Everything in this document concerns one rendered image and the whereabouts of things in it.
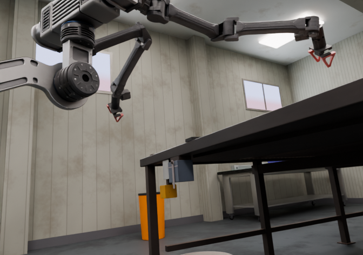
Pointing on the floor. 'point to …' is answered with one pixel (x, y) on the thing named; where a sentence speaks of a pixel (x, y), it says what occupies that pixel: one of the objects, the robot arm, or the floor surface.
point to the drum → (147, 215)
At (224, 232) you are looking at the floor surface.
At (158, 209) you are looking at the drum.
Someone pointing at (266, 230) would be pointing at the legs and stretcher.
